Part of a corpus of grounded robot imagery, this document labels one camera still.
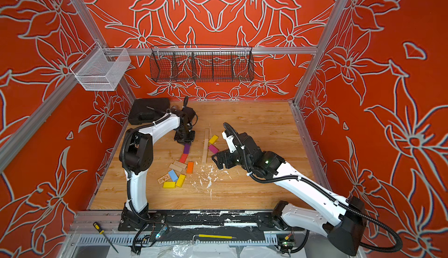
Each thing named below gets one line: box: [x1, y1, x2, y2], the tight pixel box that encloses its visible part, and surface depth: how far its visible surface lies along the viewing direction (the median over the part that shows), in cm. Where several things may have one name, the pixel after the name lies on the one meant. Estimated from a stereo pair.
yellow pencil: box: [198, 234, 237, 239], surface depth 71 cm
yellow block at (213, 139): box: [208, 134, 219, 145], surface depth 102 cm
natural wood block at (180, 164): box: [173, 160, 188, 169], surface depth 92 cm
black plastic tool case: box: [128, 98, 171, 125], surface depth 109 cm
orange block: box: [186, 161, 195, 174], surface depth 90 cm
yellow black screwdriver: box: [92, 221, 119, 254], surface depth 73 cm
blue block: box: [168, 169, 178, 182], surface depth 87 cm
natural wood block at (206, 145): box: [203, 138, 209, 152], surface depth 99 cm
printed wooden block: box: [157, 173, 171, 185], surface depth 85 cm
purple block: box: [183, 143, 191, 155], surface depth 96 cm
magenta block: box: [208, 144, 220, 154], surface depth 99 cm
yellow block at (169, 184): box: [163, 181, 176, 189], surface depth 85 cm
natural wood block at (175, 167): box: [168, 163, 184, 173], surface depth 90 cm
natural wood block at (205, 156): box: [201, 149, 208, 165], surface depth 94 cm
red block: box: [179, 153, 189, 164], surface depth 94 cm
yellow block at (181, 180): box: [175, 173, 187, 188], surface depth 86 cm
